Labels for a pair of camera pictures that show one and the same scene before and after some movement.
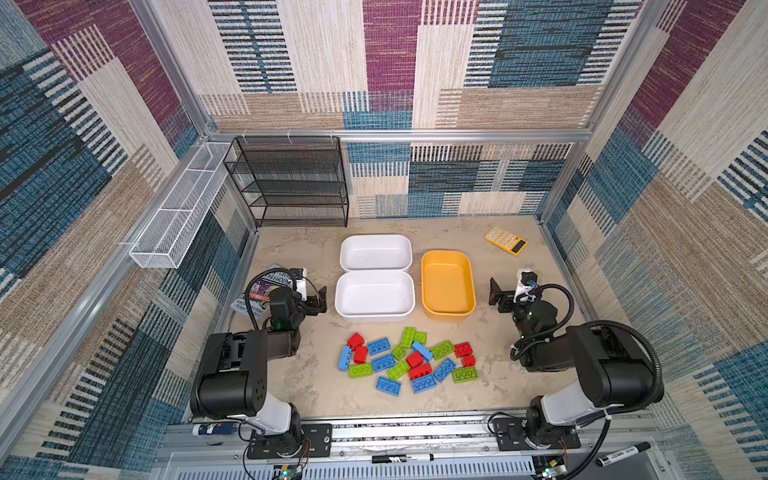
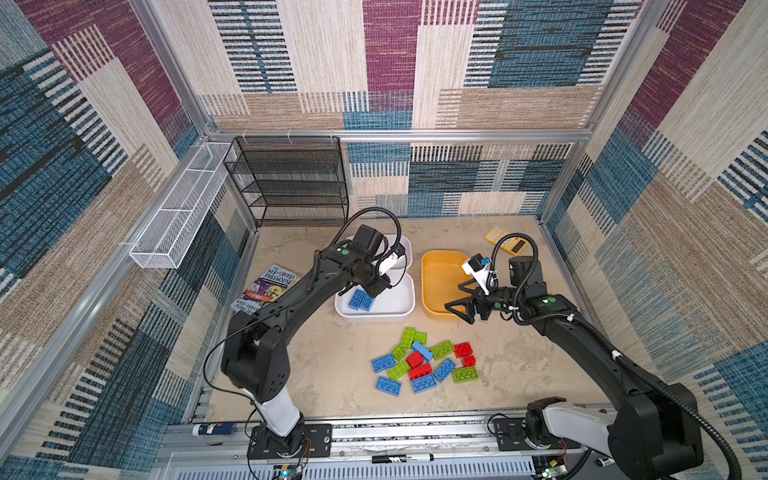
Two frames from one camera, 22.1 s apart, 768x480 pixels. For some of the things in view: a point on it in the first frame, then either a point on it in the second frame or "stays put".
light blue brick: x=344 y=360 -> x=366 y=302
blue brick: x=379 y=346 -> x=356 y=298
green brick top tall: x=408 y=337 stays put
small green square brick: x=399 y=352 stays put
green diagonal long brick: x=398 y=370 stays put
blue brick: x=389 y=386 stays put
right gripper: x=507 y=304 -> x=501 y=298
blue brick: x=383 y=363 stays put
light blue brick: x=423 y=350 stays put
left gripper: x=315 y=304 -> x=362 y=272
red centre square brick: x=415 y=359 stays put
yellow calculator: x=506 y=240 stays put
